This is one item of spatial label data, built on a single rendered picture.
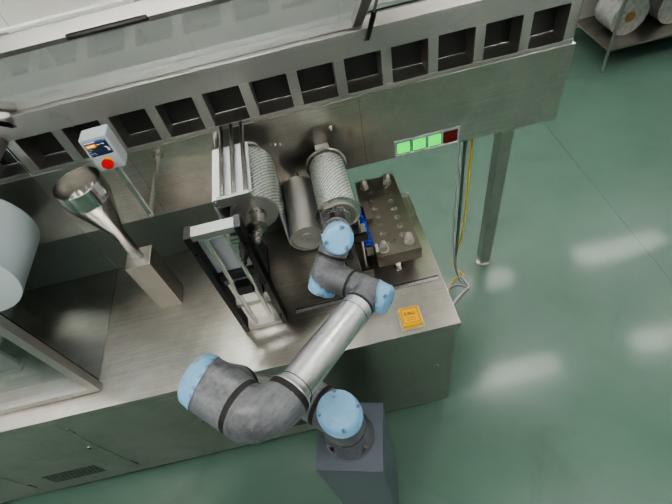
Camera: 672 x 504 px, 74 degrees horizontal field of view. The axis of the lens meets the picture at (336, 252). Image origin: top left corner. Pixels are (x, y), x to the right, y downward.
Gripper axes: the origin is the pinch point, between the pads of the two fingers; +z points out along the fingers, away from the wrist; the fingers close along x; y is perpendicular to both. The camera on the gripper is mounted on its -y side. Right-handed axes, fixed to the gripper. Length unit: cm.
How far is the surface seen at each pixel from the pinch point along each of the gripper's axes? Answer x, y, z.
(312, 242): 8.9, -4.7, 9.6
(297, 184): 9.4, 15.0, 19.5
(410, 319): -17.4, -38.0, 4.2
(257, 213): 21.7, 10.6, -6.2
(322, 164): -0.8, 19.7, 13.2
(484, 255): -81, -55, 113
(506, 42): -71, 44, 21
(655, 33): -283, 54, 232
